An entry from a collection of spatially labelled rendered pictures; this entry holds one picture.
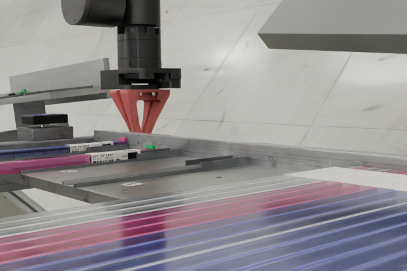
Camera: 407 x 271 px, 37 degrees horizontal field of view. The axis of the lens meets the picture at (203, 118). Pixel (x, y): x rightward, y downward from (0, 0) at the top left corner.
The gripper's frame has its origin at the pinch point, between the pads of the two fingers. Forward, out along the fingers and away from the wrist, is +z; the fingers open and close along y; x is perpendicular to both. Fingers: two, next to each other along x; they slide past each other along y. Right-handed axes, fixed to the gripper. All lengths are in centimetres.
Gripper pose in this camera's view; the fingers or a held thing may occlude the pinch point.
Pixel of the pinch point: (141, 138)
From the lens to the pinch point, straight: 80.5
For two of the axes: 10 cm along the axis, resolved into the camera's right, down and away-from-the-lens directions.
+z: 0.2, 10.0, 0.5
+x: 7.7, -0.4, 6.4
